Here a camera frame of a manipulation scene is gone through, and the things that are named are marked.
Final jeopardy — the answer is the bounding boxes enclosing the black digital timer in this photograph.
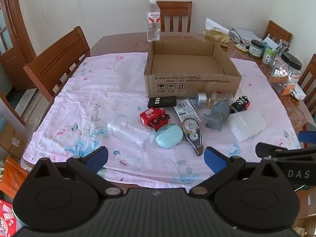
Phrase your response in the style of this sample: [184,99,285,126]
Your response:
[148,96,177,109]

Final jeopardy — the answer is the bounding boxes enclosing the gold bead jar silver lid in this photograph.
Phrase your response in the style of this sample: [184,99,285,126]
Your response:
[195,91,234,109]

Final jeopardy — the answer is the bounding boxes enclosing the stack of papers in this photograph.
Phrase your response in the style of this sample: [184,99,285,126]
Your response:
[231,28,262,43]

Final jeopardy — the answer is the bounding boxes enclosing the pink floral tablecloth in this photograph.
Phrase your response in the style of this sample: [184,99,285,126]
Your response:
[21,52,302,193]

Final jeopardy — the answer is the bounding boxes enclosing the small white box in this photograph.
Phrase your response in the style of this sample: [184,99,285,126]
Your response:
[291,85,307,101]

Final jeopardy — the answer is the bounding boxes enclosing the red printed package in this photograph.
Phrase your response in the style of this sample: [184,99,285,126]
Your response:
[0,199,18,237]

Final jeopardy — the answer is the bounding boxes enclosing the cardboard carton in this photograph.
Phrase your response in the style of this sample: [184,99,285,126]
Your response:
[292,187,316,237]
[0,121,28,160]

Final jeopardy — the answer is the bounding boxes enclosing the large clear jar black lid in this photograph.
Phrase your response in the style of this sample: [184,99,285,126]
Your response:
[269,52,303,96]

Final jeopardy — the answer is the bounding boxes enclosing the light blue oval case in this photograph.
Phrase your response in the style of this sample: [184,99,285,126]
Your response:
[155,124,184,149]

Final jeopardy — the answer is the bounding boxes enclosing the correction tape dispenser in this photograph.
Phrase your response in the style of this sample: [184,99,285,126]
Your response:
[181,118,204,156]

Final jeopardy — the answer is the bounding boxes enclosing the gold foil bag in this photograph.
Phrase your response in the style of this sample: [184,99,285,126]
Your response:
[203,29,231,47]

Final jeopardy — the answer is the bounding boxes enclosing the white barcode packaging card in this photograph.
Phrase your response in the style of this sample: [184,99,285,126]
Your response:
[172,99,201,124]

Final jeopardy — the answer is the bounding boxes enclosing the orange bag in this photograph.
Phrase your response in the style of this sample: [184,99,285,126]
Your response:
[0,156,29,198]

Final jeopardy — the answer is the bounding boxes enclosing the wooden door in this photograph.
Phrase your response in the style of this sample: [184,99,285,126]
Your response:
[0,0,37,91]

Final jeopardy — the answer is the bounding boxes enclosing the clear plastic cup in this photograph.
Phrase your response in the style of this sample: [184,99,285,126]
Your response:
[107,116,156,150]

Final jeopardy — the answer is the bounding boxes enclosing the cardboard box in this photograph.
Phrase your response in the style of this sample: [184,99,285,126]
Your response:
[144,40,242,100]

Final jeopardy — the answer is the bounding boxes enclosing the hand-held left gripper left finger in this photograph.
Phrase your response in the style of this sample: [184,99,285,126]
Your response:
[26,146,122,198]

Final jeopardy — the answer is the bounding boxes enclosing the pen holder with pens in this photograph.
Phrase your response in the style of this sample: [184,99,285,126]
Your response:
[276,39,291,55]

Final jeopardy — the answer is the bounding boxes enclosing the clear plastic water bottle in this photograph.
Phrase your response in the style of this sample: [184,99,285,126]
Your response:
[146,0,161,42]

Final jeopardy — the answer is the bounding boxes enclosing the white plastic container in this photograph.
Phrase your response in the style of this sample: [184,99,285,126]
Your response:
[227,110,266,143]

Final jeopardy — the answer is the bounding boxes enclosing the green lid jar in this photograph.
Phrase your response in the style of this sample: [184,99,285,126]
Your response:
[262,48,276,66]

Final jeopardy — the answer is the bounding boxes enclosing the wooden chair back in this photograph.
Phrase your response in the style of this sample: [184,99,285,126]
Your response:
[157,1,192,33]

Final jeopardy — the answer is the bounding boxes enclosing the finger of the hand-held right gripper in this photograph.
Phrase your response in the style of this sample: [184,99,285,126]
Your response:
[297,122,316,149]
[255,142,316,165]

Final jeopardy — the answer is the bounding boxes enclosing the grey toy figure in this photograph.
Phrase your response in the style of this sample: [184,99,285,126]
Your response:
[203,101,231,131]

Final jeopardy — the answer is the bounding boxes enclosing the white paper sheet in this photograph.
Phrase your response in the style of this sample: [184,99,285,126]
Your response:
[205,18,230,34]

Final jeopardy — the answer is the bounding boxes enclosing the wooden dining chair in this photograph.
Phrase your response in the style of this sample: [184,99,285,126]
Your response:
[262,20,292,45]
[23,26,91,104]
[297,54,316,118]

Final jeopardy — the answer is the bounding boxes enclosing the small orange box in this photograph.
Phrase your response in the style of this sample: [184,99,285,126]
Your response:
[281,84,296,96]

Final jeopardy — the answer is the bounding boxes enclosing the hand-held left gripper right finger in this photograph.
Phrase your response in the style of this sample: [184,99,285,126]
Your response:
[189,147,285,198]

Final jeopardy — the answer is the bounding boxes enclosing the dark lid glass jar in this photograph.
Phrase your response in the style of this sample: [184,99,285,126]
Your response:
[248,39,264,59]

